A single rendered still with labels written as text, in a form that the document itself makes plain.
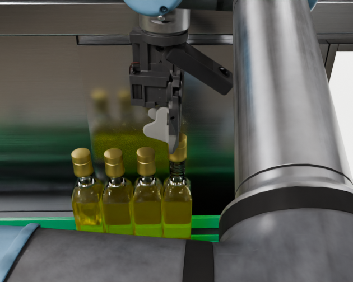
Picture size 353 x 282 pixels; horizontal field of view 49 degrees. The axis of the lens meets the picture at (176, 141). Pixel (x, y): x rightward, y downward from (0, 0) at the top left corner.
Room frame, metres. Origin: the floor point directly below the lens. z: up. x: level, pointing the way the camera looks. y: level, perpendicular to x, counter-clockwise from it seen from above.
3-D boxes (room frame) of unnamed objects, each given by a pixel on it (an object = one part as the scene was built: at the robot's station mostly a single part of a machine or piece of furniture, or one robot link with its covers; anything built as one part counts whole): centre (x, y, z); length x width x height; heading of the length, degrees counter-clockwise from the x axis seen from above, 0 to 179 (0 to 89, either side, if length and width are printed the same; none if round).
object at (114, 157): (0.58, 0.11, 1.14); 0.04 x 0.04 x 0.04
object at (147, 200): (0.58, 0.06, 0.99); 0.06 x 0.06 x 0.21; 1
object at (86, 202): (0.58, 0.17, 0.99); 0.06 x 0.06 x 0.21; 0
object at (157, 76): (0.58, 0.03, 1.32); 0.09 x 0.08 x 0.12; 85
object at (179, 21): (0.58, 0.02, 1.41); 0.08 x 0.08 x 0.05
